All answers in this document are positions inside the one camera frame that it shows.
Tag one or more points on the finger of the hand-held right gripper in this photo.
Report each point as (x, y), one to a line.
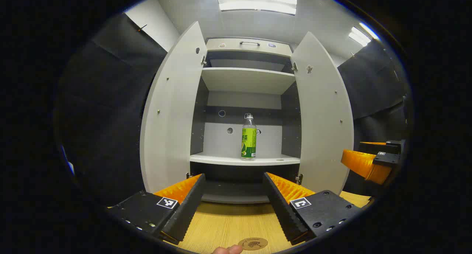
(394, 146)
(385, 159)

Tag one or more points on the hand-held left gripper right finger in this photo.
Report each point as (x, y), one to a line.
(284, 213)

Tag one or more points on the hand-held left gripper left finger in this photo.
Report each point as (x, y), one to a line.
(186, 213)

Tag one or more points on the round brown coaster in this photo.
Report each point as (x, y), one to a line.
(254, 243)

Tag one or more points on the white cabinet door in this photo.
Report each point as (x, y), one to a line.
(324, 128)
(173, 117)

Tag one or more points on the green label drink bottle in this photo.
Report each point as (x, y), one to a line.
(249, 143)

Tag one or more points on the white and grey cabinet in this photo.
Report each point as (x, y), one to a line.
(221, 143)

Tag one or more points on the white cabinet shelf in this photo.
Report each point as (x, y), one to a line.
(247, 80)
(221, 159)

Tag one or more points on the white cabinet drawer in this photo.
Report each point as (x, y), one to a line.
(232, 48)

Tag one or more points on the small ceiling light panel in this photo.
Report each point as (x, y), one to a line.
(361, 34)

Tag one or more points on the large ceiling light panel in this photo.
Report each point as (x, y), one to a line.
(256, 1)

